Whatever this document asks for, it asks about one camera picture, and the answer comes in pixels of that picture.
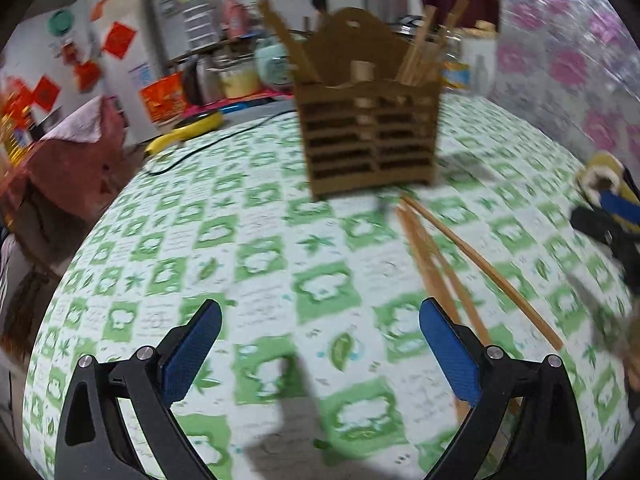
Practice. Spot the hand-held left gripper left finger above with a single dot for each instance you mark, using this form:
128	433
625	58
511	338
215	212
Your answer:
192	350

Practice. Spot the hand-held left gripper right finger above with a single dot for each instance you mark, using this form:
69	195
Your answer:
447	350

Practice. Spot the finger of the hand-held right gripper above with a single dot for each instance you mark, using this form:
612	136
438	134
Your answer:
595	225
620	210

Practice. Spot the pile of wooden chopsticks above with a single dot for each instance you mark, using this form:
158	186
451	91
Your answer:
435	270

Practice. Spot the wooden chopstick holder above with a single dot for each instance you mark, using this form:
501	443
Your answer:
365	135

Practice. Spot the yellow plush slipper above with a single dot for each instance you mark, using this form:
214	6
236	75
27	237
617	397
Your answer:
597	175

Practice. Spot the green patterned tablecloth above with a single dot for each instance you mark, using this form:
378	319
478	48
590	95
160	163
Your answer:
280	260

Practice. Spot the pink floral plastic sheet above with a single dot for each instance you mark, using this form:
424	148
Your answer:
560	60

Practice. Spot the white carton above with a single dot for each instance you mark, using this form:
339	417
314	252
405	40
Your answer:
480	60

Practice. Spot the clear plastic bottle yellow label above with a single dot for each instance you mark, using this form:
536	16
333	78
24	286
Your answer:
452	70

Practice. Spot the red cloth covered table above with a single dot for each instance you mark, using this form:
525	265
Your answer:
70	170

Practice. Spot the yellow handheld appliance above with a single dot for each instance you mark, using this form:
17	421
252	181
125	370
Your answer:
190	130

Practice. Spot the red gift bag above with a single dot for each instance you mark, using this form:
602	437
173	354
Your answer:
162	100

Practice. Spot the white pink cloth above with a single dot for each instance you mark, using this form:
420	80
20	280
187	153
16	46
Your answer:
75	122

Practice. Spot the steel electric kettle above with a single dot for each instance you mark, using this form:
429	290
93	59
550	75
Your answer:
202	80

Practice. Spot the cream yellow pot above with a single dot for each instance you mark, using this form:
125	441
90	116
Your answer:
240	82

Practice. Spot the white refrigerator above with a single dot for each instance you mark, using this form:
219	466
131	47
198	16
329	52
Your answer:
135	80

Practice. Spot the pale green rice cooker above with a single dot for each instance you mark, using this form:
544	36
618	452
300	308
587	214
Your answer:
272	67

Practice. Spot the red diamond paper poster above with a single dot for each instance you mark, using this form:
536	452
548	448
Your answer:
46	93
119	39

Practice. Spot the white plastic drawer unit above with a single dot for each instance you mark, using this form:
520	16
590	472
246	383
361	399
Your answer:
200	22

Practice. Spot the pink thermos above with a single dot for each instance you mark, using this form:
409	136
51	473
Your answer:
236	19

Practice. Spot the teal round plate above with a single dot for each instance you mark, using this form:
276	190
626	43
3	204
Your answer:
60	22

